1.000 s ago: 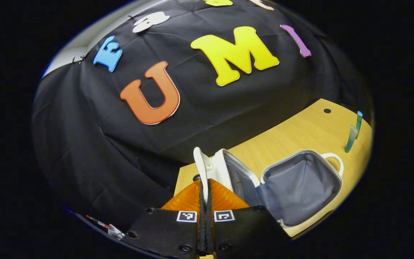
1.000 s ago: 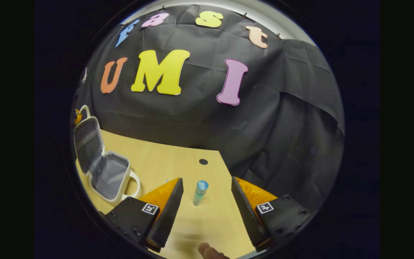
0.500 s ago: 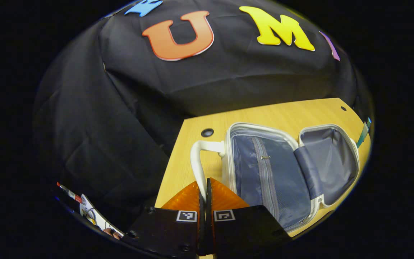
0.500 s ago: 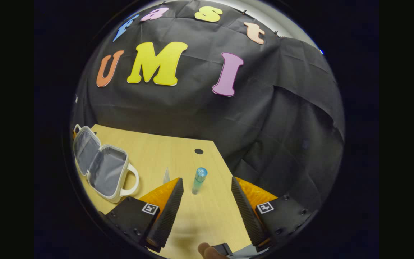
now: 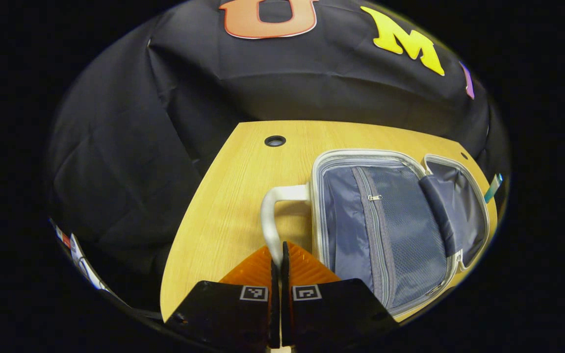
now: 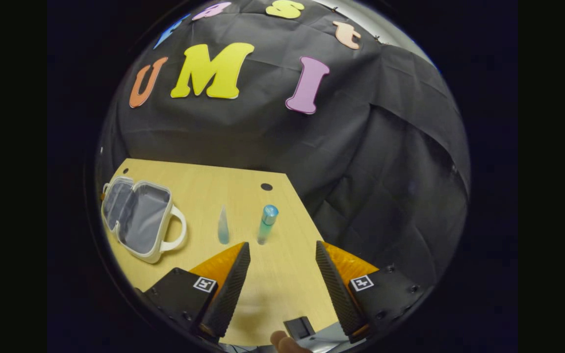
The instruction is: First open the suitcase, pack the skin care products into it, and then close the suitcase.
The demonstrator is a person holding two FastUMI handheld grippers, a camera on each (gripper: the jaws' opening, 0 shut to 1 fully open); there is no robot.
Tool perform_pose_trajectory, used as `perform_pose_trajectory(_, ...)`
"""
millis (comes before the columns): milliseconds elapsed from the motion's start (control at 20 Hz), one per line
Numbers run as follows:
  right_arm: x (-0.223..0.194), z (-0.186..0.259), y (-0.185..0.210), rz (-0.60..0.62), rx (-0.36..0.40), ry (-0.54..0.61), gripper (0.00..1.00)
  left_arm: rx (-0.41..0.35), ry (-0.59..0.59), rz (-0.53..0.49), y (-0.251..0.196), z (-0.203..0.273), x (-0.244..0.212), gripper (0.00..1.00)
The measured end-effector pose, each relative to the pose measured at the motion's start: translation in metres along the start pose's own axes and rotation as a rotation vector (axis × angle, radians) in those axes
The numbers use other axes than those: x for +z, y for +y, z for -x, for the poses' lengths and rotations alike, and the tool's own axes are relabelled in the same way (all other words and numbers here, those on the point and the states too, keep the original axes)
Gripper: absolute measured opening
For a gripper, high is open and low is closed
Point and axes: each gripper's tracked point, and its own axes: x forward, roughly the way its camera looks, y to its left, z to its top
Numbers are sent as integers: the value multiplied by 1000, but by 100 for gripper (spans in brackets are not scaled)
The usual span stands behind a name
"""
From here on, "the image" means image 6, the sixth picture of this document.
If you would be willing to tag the blue capped bottle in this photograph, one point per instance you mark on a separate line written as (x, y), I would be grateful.
(267, 223)

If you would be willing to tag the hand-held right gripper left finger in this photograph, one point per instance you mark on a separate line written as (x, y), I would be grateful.
(226, 294)

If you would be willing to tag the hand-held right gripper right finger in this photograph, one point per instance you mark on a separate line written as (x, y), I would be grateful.
(339, 294)

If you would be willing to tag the clear pale blue tube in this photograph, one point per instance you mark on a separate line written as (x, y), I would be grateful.
(223, 230)

